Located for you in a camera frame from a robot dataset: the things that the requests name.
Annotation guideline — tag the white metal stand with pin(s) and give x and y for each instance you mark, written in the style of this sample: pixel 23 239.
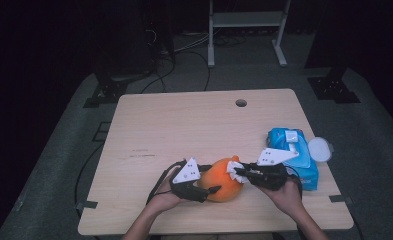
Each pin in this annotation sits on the white metal stand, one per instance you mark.
pixel 247 19

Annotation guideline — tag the white round lid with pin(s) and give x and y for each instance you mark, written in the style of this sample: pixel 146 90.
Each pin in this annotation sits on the white round lid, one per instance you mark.
pixel 320 149

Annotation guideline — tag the person's left hand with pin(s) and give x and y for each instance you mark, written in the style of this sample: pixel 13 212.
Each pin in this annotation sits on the person's left hand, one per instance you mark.
pixel 162 200

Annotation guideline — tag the orange fruit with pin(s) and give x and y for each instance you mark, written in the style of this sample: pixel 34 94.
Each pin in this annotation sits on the orange fruit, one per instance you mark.
pixel 220 186

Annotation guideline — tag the grey tape strip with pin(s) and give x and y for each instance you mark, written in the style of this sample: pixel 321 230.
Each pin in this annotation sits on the grey tape strip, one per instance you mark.
pixel 87 204
pixel 339 198

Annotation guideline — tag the black stand base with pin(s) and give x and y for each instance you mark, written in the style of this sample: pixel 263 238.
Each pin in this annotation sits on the black stand base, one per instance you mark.
pixel 107 91
pixel 334 90

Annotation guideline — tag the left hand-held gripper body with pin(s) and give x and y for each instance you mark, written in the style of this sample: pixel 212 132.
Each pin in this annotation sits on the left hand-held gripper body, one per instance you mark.
pixel 187 175

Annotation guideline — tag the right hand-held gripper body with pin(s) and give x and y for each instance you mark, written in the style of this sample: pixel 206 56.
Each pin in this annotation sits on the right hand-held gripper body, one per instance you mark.
pixel 270 175

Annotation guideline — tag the blue wet wipes pack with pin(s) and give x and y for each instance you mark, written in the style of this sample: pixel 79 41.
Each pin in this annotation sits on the blue wet wipes pack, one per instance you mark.
pixel 279 136

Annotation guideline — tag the white wet wipe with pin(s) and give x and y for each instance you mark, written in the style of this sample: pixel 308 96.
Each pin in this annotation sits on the white wet wipe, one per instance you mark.
pixel 232 165

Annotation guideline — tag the person's right hand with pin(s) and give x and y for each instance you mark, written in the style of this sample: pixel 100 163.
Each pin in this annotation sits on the person's right hand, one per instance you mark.
pixel 287 200

